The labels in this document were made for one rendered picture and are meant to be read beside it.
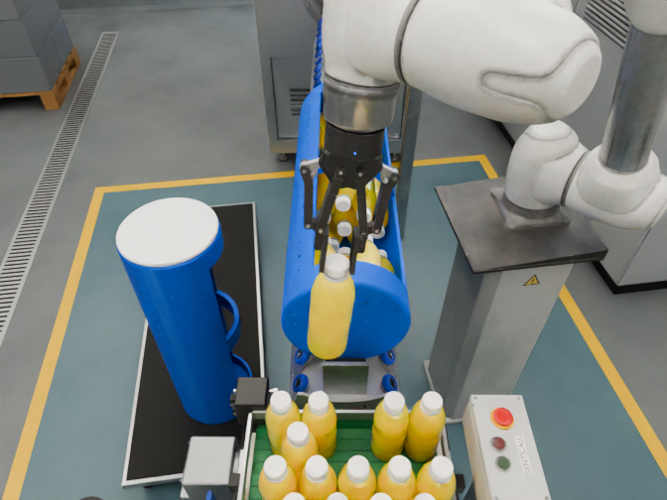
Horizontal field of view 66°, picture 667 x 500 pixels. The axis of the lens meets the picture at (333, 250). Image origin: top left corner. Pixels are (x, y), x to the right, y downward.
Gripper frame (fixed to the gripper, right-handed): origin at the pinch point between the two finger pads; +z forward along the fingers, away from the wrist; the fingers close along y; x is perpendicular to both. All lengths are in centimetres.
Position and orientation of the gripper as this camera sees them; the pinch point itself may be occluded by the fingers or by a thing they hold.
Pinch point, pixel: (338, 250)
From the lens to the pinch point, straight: 75.6
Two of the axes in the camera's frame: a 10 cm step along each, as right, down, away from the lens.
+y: -9.9, -0.7, -0.7
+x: 0.1, 6.0, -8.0
